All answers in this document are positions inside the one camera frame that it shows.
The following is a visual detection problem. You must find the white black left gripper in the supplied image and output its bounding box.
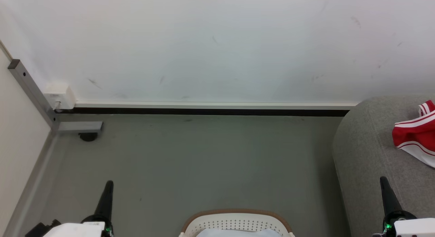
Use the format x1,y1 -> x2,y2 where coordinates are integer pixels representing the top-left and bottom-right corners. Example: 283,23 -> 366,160
42,180 -> 115,237

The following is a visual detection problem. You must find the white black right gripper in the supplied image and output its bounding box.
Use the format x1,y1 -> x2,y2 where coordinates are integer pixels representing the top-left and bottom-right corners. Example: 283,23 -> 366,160
371,176 -> 435,237

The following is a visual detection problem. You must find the red and white garment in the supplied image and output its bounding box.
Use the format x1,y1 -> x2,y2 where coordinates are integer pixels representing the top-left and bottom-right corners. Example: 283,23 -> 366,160
391,100 -> 435,168

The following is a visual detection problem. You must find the grey fabric sofa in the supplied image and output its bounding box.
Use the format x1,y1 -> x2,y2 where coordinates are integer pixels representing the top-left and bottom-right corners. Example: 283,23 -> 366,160
332,95 -> 435,237

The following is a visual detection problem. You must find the black baseboard strip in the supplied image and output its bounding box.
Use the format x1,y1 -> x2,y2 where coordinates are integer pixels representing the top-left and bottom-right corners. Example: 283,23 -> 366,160
54,107 -> 350,117

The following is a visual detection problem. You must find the white laundry basket brown rim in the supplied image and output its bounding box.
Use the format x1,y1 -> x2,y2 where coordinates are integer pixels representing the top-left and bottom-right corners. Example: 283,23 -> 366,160
178,209 -> 295,237

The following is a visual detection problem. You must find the pale blue cloth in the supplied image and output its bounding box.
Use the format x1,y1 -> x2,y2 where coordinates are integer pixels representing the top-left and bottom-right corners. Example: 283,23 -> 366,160
196,228 -> 283,237

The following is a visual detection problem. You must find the white wall outlet box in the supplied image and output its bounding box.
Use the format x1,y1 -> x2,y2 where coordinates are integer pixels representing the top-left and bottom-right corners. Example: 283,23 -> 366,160
43,82 -> 76,110

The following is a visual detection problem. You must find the white wall trim strip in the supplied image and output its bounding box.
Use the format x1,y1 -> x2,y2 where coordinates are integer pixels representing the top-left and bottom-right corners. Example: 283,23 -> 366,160
75,101 -> 359,111

